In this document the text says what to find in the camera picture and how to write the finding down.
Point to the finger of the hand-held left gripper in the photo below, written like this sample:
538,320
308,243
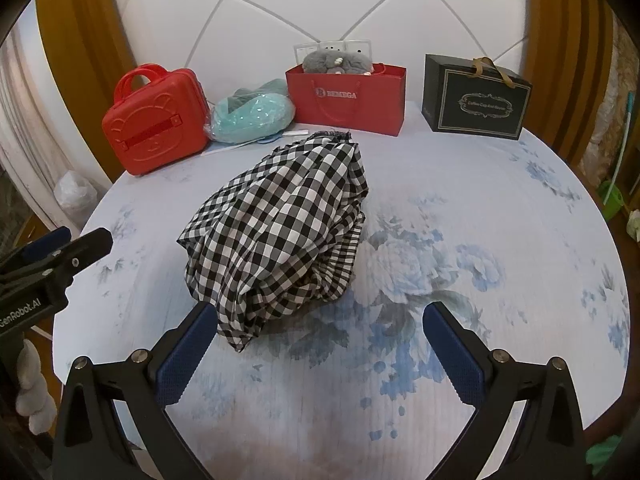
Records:
85,250
42,246

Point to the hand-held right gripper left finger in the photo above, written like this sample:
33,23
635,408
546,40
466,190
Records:
182,360

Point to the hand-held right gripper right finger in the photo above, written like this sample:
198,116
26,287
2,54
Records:
452,360

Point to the black white checkered garment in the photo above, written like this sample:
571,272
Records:
280,220

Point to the person's left hand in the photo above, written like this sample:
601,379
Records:
32,385

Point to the white plastic bag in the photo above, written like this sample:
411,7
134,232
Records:
75,195

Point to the red small suitcase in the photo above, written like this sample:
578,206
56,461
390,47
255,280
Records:
150,130

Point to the beige curtain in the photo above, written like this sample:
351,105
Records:
30,110

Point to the green cloth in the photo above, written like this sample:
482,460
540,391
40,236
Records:
607,455

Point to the teal yarn in plastic bag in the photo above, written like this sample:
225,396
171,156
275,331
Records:
250,117

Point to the green bucket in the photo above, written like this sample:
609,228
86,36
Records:
611,200

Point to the black gift box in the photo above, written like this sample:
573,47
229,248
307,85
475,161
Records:
475,105

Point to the red paper bag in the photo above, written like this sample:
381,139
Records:
350,100

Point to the white padded headboard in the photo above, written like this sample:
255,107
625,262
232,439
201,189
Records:
250,10

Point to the grey plush toy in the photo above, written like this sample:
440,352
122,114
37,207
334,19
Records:
325,62

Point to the wooden headboard frame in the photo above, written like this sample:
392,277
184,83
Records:
90,35

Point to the white wall socket panel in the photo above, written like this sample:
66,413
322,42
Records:
305,50

